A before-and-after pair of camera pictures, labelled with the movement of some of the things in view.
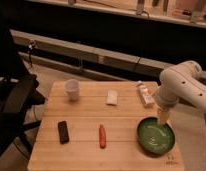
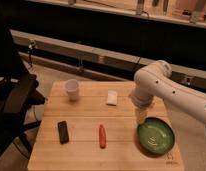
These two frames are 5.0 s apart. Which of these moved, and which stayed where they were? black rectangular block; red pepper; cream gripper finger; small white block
Moved: cream gripper finger
Stayed: black rectangular block; small white block; red pepper
